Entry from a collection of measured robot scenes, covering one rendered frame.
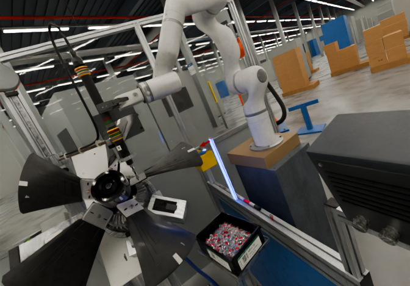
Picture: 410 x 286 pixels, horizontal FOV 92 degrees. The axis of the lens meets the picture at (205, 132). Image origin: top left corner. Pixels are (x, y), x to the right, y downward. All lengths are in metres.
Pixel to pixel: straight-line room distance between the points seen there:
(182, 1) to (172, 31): 0.14
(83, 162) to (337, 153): 1.14
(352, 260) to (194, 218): 1.33
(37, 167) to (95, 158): 0.32
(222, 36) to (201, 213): 1.34
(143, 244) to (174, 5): 0.89
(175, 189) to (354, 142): 1.43
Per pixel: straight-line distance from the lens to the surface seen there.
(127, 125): 0.95
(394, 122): 0.39
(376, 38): 7.82
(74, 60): 0.86
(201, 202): 1.76
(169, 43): 0.88
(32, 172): 1.00
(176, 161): 0.82
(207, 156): 1.15
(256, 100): 1.04
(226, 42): 1.03
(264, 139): 1.10
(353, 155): 0.35
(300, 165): 1.15
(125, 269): 1.02
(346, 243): 0.60
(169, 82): 0.83
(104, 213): 0.86
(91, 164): 1.22
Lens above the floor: 1.39
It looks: 10 degrees down
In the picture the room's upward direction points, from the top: 23 degrees counter-clockwise
